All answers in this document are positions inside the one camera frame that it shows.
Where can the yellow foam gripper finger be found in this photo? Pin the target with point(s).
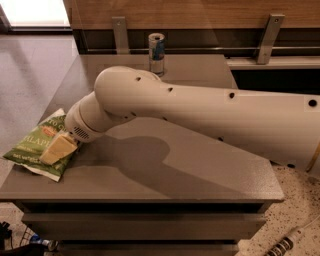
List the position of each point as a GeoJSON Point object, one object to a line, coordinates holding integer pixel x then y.
{"type": "Point", "coordinates": [62, 145]}

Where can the green jalapeno chip bag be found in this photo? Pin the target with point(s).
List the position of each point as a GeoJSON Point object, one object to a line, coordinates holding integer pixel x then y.
{"type": "Point", "coordinates": [28, 151]}

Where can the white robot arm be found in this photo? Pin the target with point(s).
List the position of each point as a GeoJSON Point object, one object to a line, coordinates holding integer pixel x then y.
{"type": "Point", "coordinates": [282, 127]}

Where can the grey drawer cabinet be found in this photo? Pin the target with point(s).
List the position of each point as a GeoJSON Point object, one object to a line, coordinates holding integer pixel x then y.
{"type": "Point", "coordinates": [145, 229]}

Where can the plastic bottle on floor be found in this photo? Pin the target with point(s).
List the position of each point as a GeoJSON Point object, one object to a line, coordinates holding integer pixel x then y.
{"type": "Point", "coordinates": [50, 245]}

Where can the silver blue drink can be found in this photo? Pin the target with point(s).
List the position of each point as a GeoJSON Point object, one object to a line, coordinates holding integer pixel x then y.
{"type": "Point", "coordinates": [156, 53]}

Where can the white power strip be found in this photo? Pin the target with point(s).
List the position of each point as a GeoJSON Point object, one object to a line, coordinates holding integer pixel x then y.
{"type": "Point", "coordinates": [289, 240]}

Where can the horizontal metal rail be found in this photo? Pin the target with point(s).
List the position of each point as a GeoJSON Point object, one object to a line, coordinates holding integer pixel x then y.
{"type": "Point", "coordinates": [300, 49]}

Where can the left metal bracket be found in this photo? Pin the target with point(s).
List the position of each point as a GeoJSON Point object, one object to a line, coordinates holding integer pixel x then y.
{"type": "Point", "coordinates": [120, 34]}

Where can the metal bracket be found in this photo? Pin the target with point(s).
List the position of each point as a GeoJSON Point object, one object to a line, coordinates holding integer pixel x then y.
{"type": "Point", "coordinates": [120, 34]}
{"type": "Point", "coordinates": [269, 37]}

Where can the right metal bracket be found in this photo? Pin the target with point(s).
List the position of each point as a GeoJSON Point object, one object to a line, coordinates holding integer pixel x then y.
{"type": "Point", "coordinates": [269, 37]}

